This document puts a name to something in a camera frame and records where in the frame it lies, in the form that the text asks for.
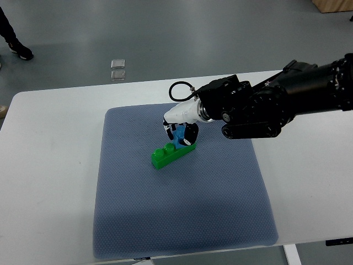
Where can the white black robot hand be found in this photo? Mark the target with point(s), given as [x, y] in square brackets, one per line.
[187, 113]

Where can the small blue toy block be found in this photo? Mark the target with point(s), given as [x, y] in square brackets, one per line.
[178, 135]

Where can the long green toy block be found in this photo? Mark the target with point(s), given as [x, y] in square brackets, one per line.
[168, 154]

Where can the upper metal floor plate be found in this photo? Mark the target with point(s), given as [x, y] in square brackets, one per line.
[117, 63]

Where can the blue grey mesh mat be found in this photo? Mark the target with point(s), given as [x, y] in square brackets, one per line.
[213, 198]

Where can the white table leg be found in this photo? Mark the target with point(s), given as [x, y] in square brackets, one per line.
[292, 255]

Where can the wooden box corner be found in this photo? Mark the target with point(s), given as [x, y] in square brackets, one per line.
[333, 6]

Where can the black shoe of person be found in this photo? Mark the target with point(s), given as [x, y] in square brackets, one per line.
[22, 51]

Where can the black table control panel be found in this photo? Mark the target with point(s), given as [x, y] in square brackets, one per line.
[339, 242]

